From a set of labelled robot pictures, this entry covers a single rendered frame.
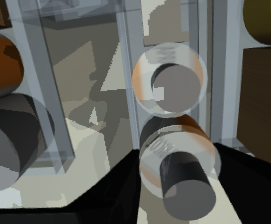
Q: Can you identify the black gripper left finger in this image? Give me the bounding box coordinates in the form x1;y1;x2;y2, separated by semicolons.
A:
0;149;141;224

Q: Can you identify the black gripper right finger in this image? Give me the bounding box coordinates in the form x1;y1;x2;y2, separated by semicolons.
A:
212;143;271;224

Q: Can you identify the brown jar with black lid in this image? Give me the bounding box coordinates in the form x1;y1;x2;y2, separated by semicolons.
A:
0;32;27;97

